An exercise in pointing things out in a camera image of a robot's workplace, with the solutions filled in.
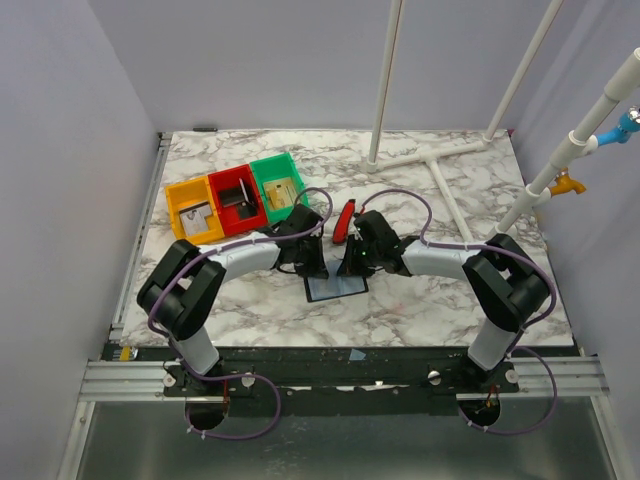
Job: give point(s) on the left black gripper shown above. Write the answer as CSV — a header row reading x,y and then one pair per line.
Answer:
x,y
318,268

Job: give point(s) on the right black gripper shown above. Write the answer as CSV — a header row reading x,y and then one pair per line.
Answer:
x,y
357,261

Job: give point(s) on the black leather card holder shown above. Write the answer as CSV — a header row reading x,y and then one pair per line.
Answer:
x,y
334,287

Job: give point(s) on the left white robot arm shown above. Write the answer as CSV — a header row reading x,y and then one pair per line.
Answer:
x,y
180,292

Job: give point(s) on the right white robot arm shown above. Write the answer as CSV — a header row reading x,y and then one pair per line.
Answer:
x,y
507,283

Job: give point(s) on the beige card in green bin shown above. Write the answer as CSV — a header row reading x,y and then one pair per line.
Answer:
x,y
280,193

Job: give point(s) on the black card in red bin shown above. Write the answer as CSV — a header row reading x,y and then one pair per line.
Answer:
x,y
232,196

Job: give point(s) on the card in yellow bin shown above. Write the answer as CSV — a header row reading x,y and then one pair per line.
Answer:
x,y
197,218

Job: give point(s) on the red black utility knife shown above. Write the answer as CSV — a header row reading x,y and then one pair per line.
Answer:
x,y
341,229

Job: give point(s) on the green plastic bin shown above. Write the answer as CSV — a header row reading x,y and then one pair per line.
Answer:
x,y
275,167

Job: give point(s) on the red plastic bin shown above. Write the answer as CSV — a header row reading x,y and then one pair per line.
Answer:
x,y
239,218

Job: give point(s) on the yellow plastic bin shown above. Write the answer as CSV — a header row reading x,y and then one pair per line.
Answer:
x,y
183,194

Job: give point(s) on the yellow pipe fitting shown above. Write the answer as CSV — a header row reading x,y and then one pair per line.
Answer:
x,y
564,184

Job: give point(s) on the white pipe with blue fitting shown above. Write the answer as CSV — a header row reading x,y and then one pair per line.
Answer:
x,y
583,140

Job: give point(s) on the white pvc pipe frame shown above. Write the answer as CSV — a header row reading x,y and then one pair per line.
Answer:
x,y
430,158

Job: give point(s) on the black metal base rail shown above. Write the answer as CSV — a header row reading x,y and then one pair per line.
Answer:
x,y
331,382

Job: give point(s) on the aluminium extrusion rail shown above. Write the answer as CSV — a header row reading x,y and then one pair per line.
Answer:
x,y
522,377

